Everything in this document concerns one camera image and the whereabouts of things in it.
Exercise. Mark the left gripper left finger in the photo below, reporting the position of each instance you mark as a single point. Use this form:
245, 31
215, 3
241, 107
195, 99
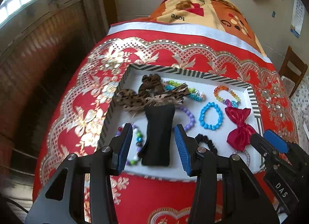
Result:
120, 146

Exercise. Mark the leopard print bow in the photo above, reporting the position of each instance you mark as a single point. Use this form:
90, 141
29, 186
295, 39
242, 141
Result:
133, 102

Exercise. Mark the red gold embroidered bedspread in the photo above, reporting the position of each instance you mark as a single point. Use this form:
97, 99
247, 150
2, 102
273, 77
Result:
80, 116

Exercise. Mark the black scrunchie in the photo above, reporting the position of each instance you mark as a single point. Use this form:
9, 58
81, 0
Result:
204, 139

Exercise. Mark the red satin bow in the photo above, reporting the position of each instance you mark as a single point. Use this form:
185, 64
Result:
239, 138

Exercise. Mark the wooden chair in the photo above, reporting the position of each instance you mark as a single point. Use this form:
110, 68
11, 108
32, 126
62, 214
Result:
293, 68

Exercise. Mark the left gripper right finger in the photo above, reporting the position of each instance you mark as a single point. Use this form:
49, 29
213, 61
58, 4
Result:
191, 154

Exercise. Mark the wall poster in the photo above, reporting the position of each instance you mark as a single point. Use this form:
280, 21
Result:
297, 17

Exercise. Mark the black velvet cushion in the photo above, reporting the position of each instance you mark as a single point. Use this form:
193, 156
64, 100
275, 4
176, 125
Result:
156, 149

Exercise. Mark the brown scrunchie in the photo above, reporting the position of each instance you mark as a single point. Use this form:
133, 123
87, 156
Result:
151, 82

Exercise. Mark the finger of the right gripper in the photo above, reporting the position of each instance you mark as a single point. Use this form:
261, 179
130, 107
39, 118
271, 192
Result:
266, 150
276, 141

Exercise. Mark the wooden slatted headboard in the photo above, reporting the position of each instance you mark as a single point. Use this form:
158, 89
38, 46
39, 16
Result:
42, 44

